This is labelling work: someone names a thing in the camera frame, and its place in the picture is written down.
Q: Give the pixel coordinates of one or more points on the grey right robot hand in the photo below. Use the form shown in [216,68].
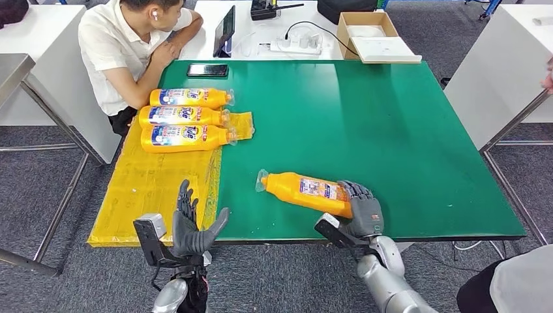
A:
[365,214]

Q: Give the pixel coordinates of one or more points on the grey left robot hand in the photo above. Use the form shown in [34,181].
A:
[190,235]

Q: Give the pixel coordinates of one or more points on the person's right hand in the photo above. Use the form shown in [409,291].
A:
[165,52]

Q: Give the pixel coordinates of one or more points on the orange detergent bottle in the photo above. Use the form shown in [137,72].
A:
[181,121]
[190,103]
[185,144]
[298,196]

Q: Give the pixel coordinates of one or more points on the person's left forearm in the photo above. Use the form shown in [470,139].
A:
[188,32]

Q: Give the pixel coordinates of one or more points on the person's right forearm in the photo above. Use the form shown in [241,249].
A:
[144,86]

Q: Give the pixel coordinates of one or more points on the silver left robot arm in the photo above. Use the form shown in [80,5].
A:
[173,293]

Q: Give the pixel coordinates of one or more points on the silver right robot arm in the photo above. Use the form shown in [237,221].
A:
[389,281]

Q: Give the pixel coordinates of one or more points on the black smartphone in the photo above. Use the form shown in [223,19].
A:
[208,70]

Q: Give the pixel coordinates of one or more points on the yellow taped cardboard sheet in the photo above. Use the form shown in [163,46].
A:
[151,194]

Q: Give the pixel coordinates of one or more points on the black tablet on stand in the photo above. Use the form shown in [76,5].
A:
[224,30]

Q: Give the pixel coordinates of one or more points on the white desk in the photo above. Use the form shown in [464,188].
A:
[255,26]
[47,95]
[497,69]

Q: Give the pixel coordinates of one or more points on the black radio with antenna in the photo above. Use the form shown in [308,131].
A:
[262,11]

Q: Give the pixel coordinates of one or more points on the white power strip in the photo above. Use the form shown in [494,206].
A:
[295,46]

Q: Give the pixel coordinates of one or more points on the steel table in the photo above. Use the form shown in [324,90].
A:
[13,71]

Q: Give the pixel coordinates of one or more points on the dark bag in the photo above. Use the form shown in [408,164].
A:
[13,11]

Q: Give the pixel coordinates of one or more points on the white box lid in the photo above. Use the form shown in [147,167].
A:
[385,51]

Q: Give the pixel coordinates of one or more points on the white foam insert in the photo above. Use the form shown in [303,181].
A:
[367,31]

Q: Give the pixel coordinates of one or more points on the black bag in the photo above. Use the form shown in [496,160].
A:
[346,11]

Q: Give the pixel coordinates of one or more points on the brown cardboard box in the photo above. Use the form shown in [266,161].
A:
[367,19]

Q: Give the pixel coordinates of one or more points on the blue metal rack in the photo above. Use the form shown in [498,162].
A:
[490,8]

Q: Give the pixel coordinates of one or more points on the small grey item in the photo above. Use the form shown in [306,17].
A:
[543,20]

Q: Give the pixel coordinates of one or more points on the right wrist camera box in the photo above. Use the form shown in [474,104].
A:
[327,229]

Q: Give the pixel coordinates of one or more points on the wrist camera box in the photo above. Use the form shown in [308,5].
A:
[327,229]
[149,235]

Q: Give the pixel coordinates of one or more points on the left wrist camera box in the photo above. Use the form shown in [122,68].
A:
[149,235]

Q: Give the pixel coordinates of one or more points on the steel table frame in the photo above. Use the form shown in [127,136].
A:
[514,125]

